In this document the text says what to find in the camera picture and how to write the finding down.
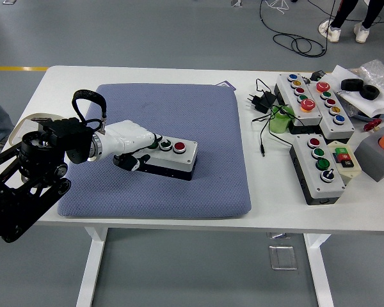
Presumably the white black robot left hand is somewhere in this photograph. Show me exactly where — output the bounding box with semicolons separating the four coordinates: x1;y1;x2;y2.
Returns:
99;120;163;173

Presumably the grey four-button control box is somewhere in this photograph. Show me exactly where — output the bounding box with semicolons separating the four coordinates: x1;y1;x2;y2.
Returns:
289;134;346;206
136;136;199;182

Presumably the grey five-button control box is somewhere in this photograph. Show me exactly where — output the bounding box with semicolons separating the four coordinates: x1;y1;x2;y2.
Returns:
306;80;356;141
273;73;323;134

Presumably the blue-grey padded mat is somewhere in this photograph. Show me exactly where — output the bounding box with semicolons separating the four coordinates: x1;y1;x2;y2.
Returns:
57;83;253;220

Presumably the purple card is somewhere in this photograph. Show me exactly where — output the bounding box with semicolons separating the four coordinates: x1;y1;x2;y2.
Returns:
215;79;237;92

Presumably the cream tray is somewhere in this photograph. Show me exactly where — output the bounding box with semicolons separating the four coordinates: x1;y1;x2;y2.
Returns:
8;111;63;147

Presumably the white table leg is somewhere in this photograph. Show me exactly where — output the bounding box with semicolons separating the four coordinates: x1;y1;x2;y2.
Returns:
76;226;109;307
303;233;335;307

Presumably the green tape roll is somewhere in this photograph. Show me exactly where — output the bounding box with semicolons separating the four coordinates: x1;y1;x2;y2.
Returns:
268;104;294;134

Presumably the white paper sheet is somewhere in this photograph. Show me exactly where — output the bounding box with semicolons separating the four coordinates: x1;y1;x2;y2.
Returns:
330;65;384;118

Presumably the grey block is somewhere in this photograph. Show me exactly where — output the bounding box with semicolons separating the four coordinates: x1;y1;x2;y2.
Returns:
354;126;384;183

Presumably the red valve knob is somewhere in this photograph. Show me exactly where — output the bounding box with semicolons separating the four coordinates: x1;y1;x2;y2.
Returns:
363;118;383;132

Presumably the person with white shoes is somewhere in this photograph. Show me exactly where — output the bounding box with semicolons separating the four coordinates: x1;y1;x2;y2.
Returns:
317;0;384;44

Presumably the clear plastic bag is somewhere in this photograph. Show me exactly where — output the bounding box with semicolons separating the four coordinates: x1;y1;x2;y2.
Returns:
349;59;384;97

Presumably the white wall switch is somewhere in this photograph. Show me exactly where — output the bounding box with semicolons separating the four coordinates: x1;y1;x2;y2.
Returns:
14;120;41;141

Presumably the black power adapter with cord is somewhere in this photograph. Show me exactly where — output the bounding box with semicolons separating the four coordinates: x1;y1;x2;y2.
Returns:
244;78;294;158

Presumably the black floor cable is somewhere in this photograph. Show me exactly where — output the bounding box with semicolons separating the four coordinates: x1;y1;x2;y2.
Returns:
258;0;340;58

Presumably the cream three-button switch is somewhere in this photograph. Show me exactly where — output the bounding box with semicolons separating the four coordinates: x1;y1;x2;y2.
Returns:
326;140;362;186

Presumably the blue ring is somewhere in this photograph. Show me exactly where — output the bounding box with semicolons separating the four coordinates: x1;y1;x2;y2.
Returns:
351;107;384;122

